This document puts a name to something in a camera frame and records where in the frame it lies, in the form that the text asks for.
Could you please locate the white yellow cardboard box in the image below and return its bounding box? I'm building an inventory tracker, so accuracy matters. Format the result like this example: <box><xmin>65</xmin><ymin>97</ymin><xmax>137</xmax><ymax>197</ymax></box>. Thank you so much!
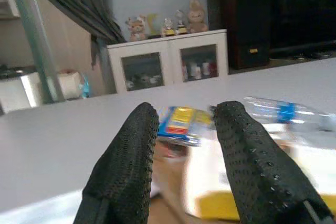
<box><xmin>183</xmin><ymin>123</ymin><xmax>336</xmax><ymax>221</ymax></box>

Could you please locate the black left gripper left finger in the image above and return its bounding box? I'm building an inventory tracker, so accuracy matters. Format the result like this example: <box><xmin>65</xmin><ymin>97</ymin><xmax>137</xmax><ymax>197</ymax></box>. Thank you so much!
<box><xmin>73</xmin><ymin>102</ymin><xmax>160</xmax><ymax>224</ymax></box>

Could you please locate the clear plastic bottle blue label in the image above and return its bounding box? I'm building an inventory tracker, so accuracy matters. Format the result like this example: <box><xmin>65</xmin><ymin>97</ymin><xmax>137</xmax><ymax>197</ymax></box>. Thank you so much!
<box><xmin>243</xmin><ymin>96</ymin><xmax>336</xmax><ymax>132</ymax></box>

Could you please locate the white glass-door cabinet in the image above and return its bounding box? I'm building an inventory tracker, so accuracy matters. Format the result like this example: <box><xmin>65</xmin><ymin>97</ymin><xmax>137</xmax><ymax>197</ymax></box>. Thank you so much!
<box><xmin>107</xmin><ymin>29</ymin><xmax>229</xmax><ymax>94</ymax></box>

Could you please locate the white toilet paper roll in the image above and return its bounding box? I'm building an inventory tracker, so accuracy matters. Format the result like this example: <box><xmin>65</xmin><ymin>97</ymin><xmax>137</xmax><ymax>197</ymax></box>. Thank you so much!
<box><xmin>57</xmin><ymin>69</ymin><xmax>82</xmax><ymax>100</ymax></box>

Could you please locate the small figurine on yellow base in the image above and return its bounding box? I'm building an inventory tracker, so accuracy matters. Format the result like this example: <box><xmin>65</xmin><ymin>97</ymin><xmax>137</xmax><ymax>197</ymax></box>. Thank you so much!
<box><xmin>175</xmin><ymin>9</ymin><xmax>188</xmax><ymax>35</ymax></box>
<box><xmin>161</xmin><ymin>17</ymin><xmax>175</xmax><ymax>38</ymax></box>

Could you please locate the blue yellow snack packet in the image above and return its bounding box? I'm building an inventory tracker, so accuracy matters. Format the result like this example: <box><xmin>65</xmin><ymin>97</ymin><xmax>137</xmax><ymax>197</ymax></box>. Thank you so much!
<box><xmin>156</xmin><ymin>105</ymin><xmax>216</xmax><ymax>147</ymax></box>

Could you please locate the bear figurine with hat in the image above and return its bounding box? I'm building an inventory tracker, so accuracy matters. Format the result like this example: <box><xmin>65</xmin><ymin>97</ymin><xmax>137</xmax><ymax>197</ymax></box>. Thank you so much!
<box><xmin>127</xmin><ymin>16</ymin><xmax>147</xmax><ymax>42</ymax></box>

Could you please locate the silver white appliance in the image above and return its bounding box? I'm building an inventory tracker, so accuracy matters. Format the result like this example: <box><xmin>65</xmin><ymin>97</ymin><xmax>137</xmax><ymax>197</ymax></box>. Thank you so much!
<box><xmin>0</xmin><ymin>63</ymin><xmax>44</xmax><ymax>114</ymax></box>

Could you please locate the beige bunny plush toy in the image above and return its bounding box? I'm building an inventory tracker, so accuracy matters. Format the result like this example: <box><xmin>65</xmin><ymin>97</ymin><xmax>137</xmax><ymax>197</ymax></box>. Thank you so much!
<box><xmin>186</xmin><ymin>0</ymin><xmax>209</xmax><ymax>34</ymax></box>

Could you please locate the dark grey curtain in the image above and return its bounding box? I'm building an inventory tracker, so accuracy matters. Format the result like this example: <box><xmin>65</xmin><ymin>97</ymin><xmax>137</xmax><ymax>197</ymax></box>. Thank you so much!
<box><xmin>22</xmin><ymin>0</ymin><xmax>126</xmax><ymax>68</ymax></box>

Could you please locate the green glass door frame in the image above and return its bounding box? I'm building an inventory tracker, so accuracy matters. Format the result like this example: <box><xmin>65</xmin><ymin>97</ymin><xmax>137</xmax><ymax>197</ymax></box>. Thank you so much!
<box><xmin>7</xmin><ymin>0</ymin><xmax>65</xmax><ymax>104</ymax></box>

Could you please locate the yellow letter ornament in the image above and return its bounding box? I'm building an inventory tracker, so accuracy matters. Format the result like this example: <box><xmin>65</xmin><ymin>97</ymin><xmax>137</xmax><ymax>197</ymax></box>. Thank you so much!
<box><xmin>146</xmin><ymin>13</ymin><xmax>161</xmax><ymax>37</ymax></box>

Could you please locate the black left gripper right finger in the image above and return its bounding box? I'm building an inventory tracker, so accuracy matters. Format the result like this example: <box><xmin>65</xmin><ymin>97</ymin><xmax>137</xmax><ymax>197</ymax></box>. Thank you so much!
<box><xmin>212</xmin><ymin>100</ymin><xmax>336</xmax><ymax>224</ymax></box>

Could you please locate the dark wooden cabinet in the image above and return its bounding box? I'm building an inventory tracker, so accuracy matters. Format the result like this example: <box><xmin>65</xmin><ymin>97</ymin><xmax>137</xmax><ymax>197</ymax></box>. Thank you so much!
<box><xmin>205</xmin><ymin>0</ymin><xmax>336</xmax><ymax>70</ymax></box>

